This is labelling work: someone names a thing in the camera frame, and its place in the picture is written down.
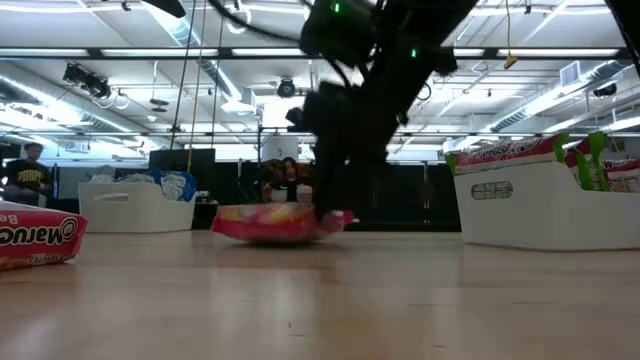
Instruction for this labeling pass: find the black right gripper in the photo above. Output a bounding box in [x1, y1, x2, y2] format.
[285, 82, 396, 221]

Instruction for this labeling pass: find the red Maruchan noodle packet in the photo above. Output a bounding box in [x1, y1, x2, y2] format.
[210, 201, 357, 246]
[0, 199, 89, 273]

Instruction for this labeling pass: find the yellow noodle packet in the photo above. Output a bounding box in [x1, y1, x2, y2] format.
[444, 131, 571, 176]

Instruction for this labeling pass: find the person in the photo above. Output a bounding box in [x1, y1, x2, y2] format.
[3, 142, 52, 207]
[277, 156, 306, 204]

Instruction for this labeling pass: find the white column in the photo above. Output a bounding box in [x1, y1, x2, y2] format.
[259, 134, 301, 163]

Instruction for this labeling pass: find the round black ceiling fixture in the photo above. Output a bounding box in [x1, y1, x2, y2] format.
[276, 76, 297, 100]

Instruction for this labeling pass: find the white ceiling unit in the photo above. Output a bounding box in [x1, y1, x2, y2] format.
[219, 87, 257, 117]

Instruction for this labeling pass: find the black cabinet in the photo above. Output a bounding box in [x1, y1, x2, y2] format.
[148, 147, 217, 201]

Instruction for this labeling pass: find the white plastic bin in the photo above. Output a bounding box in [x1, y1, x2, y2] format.
[453, 160, 640, 252]
[78, 180, 197, 234]

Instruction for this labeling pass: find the yellow hanging plug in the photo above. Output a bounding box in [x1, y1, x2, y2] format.
[502, 0, 519, 71]

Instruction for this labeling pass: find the black ceiling light cluster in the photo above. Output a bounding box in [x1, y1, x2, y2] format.
[62, 62, 113, 100]

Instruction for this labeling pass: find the black partition wall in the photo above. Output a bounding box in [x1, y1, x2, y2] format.
[344, 162, 462, 232]

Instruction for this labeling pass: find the yellow hanging cable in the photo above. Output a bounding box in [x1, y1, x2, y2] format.
[185, 0, 209, 174]

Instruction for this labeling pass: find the silver air duct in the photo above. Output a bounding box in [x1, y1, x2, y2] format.
[144, 2, 244, 101]
[487, 58, 634, 135]

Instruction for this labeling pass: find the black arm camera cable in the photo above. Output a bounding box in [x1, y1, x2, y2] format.
[207, 0, 306, 44]

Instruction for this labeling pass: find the black hanging cable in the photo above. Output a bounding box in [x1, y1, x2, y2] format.
[168, 0, 197, 151]

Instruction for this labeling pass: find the black aluminium rig frame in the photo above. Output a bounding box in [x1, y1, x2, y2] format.
[0, 0, 640, 71]

